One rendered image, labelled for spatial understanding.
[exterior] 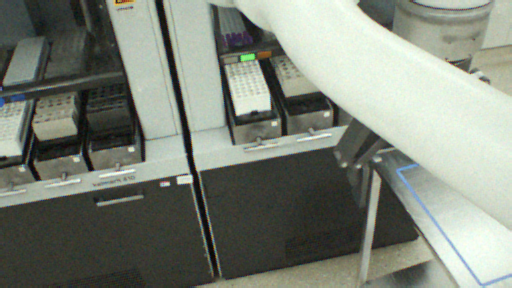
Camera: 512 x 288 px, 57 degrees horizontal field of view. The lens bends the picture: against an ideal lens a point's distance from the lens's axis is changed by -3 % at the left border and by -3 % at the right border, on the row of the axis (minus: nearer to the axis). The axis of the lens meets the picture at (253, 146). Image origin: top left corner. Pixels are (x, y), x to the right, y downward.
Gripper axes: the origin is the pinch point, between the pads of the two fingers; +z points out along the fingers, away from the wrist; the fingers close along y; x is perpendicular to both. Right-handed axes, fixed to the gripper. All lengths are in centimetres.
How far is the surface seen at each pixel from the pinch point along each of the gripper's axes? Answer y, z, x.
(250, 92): -10, 34, 73
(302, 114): 3, 39, 66
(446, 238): 21.0, 37.8, 15.6
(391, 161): 19, 38, 40
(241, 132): -14, 42, 66
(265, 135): -8, 44, 66
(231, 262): -23, 101, 66
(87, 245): -68, 77, 66
